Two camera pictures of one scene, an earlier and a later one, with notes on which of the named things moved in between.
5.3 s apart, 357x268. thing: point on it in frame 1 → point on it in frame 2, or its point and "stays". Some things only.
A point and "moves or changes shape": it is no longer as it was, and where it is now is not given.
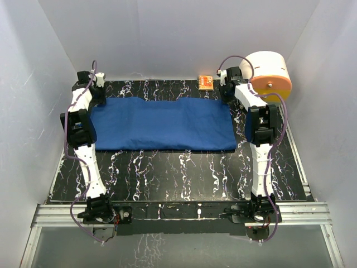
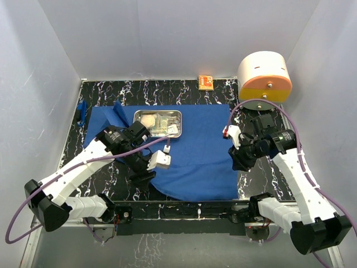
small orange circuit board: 205,82 stays
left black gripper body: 100,99 → 138,163
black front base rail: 169,217 stays
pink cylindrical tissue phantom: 269,75 stays
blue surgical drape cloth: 184,124 moves or changes shape
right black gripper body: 226,97 → 253,146
